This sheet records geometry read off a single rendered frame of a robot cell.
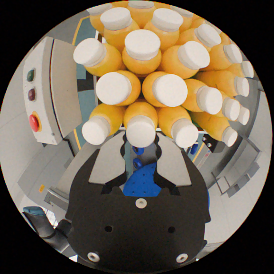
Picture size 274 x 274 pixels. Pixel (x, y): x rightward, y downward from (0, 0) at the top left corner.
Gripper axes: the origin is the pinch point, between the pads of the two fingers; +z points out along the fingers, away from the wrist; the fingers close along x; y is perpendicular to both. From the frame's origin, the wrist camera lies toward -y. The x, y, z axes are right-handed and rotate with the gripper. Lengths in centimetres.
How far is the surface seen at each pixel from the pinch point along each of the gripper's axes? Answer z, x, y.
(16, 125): 37, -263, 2
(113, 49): 3.2, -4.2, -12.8
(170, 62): 3.4, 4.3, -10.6
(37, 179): 0, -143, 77
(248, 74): -0.2, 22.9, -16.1
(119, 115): 4.6, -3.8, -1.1
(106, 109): 3.3, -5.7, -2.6
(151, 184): 2.2, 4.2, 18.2
